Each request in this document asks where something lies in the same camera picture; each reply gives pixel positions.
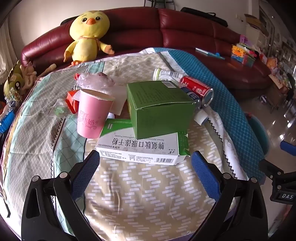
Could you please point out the olive green plush toy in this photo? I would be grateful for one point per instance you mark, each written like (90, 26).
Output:
(13, 81)

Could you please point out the red soda can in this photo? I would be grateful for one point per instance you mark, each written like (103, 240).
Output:
(194, 87)

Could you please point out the patterned teal beige tablecloth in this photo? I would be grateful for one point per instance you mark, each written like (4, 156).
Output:
(138, 190)

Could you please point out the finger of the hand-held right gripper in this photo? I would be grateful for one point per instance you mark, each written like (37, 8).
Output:
(271, 170)
(289, 146)

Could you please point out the red snack wrapper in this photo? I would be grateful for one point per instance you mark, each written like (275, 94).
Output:
(72, 102)

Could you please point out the wooden cabinet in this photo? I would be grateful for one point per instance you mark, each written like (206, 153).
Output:
(277, 95)

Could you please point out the pink paper cup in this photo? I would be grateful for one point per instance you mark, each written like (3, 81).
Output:
(90, 111)

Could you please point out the white bottle green label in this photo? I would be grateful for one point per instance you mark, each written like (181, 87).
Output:
(165, 74)

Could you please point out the white paper napkin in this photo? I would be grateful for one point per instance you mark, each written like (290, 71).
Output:
(119, 104)

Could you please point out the colourful toy block set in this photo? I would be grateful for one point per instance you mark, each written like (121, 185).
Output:
(242, 54)

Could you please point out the small white tube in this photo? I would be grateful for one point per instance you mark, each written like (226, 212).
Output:
(200, 118)

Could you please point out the small colourful ball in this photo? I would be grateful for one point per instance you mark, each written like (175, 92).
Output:
(263, 99)

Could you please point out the beige plush toy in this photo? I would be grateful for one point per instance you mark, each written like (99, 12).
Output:
(30, 74)

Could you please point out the teal grey bin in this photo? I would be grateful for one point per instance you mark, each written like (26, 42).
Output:
(260, 132)

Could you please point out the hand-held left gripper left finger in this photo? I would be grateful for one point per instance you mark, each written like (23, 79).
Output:
(86, 171)

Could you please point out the blue soda can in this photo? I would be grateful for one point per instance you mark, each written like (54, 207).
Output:
(192, 95)

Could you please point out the clear plastic bag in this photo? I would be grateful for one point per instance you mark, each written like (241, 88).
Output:
(92, 81)

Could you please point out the blue ribbed plastic item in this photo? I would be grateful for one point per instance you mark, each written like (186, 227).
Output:
(5, 121)

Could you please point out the dark red leather sofa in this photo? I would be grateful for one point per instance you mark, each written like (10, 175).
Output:
(185, 27)

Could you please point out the green cardboard box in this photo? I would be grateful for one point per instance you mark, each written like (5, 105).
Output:
(161, 115)

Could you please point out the black bag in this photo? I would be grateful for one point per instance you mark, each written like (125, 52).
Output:
(208, 15)

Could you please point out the thin white blue book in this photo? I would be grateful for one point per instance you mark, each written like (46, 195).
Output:
(208, 52)

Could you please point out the yellow chick plush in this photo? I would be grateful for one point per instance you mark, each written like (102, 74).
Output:
(85, 46)

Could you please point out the white green medicine box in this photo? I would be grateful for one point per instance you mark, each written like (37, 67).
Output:
(138, 148)

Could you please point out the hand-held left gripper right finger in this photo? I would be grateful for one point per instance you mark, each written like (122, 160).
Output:
(203, 173)

